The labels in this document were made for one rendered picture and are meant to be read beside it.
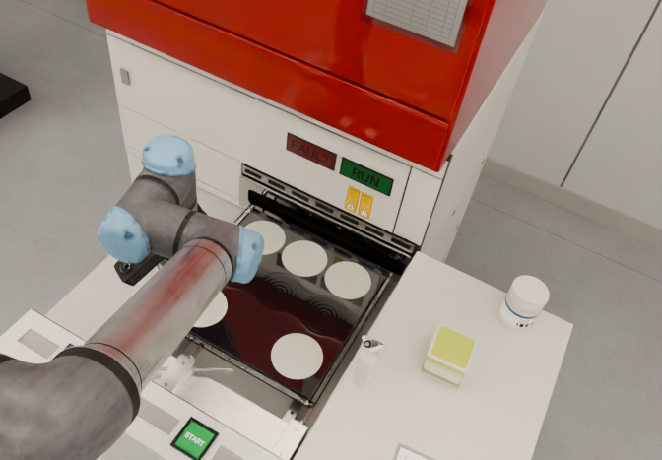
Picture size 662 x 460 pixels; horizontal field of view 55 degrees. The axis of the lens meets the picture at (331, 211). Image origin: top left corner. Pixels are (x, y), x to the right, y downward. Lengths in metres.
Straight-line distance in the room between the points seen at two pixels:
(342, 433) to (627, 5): 1.94
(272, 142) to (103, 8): 0.43
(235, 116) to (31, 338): 0.60
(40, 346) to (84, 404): 0.65
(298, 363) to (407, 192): 0.40
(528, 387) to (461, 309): 0.19
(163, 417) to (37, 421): 0.57
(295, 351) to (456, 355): 0.31
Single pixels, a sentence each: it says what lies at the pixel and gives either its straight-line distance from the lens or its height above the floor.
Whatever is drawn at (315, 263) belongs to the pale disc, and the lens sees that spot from 1.38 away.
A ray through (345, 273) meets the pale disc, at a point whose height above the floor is 0.90.
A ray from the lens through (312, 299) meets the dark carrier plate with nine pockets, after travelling 1.32.
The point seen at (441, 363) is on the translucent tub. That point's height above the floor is 1.02.
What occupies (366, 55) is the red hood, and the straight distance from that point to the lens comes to 1.08.
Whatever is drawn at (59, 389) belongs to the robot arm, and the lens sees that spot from 0.59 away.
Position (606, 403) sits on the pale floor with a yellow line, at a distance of 2.54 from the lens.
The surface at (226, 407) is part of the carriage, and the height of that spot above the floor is 0.88.
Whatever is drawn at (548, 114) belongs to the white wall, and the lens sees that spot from 2.85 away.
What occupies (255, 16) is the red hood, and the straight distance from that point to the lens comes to 1.17.
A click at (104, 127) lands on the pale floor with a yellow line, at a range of 3.14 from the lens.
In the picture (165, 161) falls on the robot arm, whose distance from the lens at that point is 0.94.
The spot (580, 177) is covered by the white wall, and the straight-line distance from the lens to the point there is 2.99.
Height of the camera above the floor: 1.98
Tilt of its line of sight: 47 degrees down
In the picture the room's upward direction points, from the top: 9 degrees clockwise
